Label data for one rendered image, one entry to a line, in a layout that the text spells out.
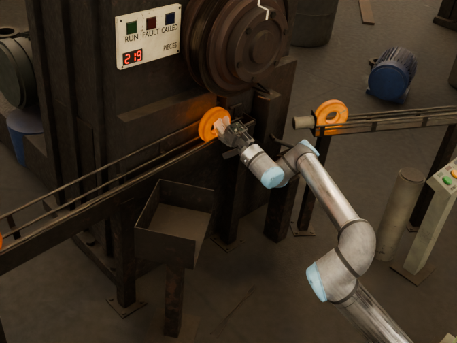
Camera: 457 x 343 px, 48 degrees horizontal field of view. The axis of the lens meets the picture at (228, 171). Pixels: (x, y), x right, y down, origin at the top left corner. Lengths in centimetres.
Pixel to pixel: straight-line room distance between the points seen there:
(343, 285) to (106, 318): 111
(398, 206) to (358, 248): 95
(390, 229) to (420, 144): 128
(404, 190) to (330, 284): 96
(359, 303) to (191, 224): 63
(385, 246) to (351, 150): 99
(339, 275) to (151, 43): 100
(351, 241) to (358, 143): 202
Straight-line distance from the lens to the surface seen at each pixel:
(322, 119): 239
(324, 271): 165
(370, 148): 361
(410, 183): 248
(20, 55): 295
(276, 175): 195
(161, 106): 200
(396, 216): 260
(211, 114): 208
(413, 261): 274
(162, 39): 190
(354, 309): 173
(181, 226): 187
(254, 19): 186
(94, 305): 242
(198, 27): 186
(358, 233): 166
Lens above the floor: 189
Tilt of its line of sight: 37 degrees down
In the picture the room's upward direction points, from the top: 7 degrees clockwise
